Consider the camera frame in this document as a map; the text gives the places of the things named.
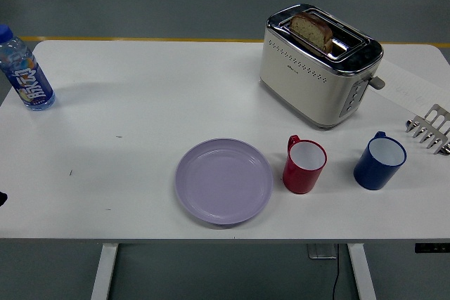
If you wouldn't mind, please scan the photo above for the black cable under table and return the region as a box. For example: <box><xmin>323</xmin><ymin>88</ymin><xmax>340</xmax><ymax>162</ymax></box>
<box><xmin>331</xmin><ymin>243</ymin><xmax>342</xmax><ymax>300</ymax></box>

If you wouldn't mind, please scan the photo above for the red mug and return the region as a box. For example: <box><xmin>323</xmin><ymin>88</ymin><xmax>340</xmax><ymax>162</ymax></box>
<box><xmin>282</xmin><ymin>134</ymin><xmax>328</xmax><ymax>195</ymax></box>

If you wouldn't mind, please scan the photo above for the cream and chrome toaster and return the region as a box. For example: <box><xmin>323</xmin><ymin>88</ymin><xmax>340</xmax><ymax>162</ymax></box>
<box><xmin>259</xmin><ymin>4</ymin><xmax>386</xmax><ymax>131</ymax></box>

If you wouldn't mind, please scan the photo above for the silver metal rack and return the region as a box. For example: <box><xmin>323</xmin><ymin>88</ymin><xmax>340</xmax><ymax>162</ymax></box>
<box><xmin>404</xmin><ymin>103</ymin><xmax>450</xmax><ymax>156</ymax></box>

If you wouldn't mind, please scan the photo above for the clear bracket under table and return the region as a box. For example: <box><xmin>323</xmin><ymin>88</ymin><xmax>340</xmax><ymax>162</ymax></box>
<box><xmin>306</xmin><ymin>243</ymin><xmax>338</xmax><ymax>260</ymax></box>

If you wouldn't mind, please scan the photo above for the white table leg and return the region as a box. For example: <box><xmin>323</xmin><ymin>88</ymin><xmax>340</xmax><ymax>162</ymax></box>
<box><xmin>347</xmin><ymin>243</ymin><xmax>377</xmax><ymax>300</ymax></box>
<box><xmin>90</xmin><ymin>243</ymin><xmax>119</xmax><ymax>300</ymax></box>

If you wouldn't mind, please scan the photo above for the blue labelled drink bottle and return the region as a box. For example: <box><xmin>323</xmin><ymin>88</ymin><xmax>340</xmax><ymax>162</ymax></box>
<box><xmin>0</xmin><ymin>24</ymin><xmax>56</xmax><ymax>112</ymax></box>

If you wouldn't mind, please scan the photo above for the brown-crusted bread slice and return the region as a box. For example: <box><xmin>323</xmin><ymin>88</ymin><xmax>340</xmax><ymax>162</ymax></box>
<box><xmin>289</xmin><ymin>11</ymin><xmax>333</xmax><ymax>53</ymax></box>

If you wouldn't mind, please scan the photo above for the black table control panel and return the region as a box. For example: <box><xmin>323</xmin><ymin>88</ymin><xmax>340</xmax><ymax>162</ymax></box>
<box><xmin>414</xmin><ymin>242</ymin><xmax>450</xmax><ymax>254</ymax></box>

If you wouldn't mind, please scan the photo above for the blue mug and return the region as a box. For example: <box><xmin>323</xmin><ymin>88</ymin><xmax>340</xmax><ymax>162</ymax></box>
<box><xmin>353</xmin><ymin>131</ymin><xmax>408</xmax><ymax>191</ymax></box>

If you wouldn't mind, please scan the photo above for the white paper sheet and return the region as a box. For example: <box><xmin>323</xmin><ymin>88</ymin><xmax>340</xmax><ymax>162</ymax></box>
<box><xmin>367</xmin><ymin>57</ymin><xmax>450</xmax><ymax>113</ymax></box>

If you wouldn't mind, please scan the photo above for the lilac round plate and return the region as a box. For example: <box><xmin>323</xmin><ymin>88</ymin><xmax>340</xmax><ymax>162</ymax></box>
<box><xmin>174</xmin><ymin>138</ymin><xmax>274</xmax><ymax>226</ymax></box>

